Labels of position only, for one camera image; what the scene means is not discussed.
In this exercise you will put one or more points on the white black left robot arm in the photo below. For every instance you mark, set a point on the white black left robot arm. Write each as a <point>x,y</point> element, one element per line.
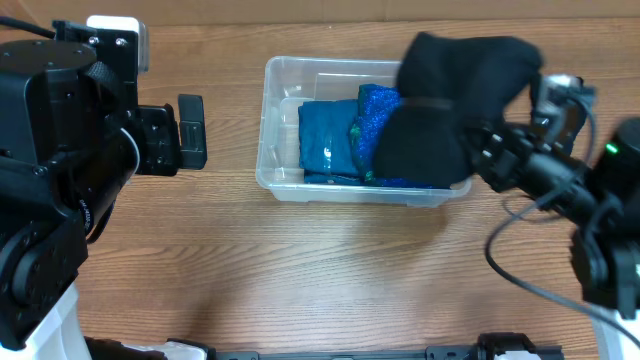
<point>73,134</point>

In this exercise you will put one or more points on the blue sequin glitter garment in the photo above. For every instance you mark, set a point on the blue sequin glitter garment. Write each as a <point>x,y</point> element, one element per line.
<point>375,103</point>

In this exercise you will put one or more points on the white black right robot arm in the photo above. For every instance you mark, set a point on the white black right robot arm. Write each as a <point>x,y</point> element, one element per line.
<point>603,204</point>

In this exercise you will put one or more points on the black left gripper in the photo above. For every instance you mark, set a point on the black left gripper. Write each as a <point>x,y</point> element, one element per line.
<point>157,124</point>

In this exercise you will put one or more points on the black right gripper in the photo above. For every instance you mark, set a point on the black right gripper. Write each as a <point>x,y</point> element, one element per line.
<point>498,157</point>

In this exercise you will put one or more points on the clear plastic storage bin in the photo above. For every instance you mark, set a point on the clear plastic storage bin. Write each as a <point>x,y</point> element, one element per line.
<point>291,81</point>

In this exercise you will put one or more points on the blue denim jeans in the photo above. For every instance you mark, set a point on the blue denim jeans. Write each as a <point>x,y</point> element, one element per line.
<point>325,148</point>

